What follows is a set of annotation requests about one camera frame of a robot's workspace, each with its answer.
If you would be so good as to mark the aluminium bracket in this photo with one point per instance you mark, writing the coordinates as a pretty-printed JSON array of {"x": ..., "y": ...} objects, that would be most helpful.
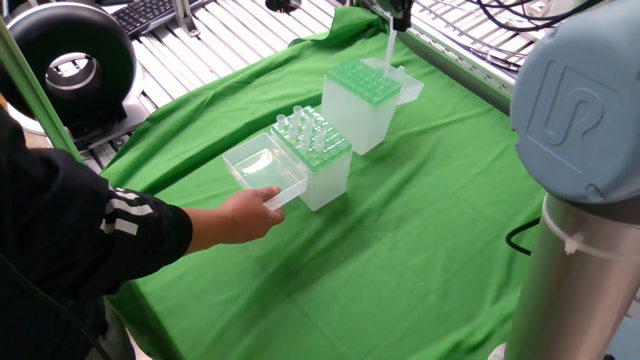
[{"x": 184, "y": 17}]

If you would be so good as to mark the translucent tip box holding tips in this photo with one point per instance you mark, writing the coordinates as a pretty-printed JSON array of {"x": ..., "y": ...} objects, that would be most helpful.
[{"x": 330, "y": 185}]

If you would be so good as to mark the black knob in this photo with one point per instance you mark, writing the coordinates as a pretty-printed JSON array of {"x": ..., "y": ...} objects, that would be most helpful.
[{"x": 282, "y": 5}]

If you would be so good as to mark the green cloth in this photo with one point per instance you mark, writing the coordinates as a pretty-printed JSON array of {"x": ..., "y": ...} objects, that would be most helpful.
[{"x": 375, "y": 250}]

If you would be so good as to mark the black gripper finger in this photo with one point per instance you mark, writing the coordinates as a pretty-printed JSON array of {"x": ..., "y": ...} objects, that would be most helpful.
[
  {"x": 393, "y": 15},
  {"x": 405, "y": 12}
]

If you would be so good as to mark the bare right forearm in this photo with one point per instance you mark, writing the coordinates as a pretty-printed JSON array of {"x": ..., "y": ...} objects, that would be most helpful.
[{"x": 202, "y": 227}]

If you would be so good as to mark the green frame post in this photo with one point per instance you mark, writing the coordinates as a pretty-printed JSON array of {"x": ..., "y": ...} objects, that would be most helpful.
[{"x": 37, "y": 97}]

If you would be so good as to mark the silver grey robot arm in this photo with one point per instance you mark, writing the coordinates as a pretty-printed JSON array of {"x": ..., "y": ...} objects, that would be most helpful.
[{"x": 575, "y": 125}]

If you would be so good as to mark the black keyboard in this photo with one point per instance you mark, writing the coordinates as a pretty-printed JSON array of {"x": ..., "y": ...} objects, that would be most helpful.
[{"x": 145, "y": 12}]

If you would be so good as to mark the person's right hand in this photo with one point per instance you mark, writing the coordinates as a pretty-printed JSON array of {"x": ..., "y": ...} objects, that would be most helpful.
[{"x": 245, "y": 220}]

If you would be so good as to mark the translucent tip box nearly empty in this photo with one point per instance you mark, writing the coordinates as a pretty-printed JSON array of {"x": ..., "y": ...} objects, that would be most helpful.
[{"x": 355, "y": 125}]

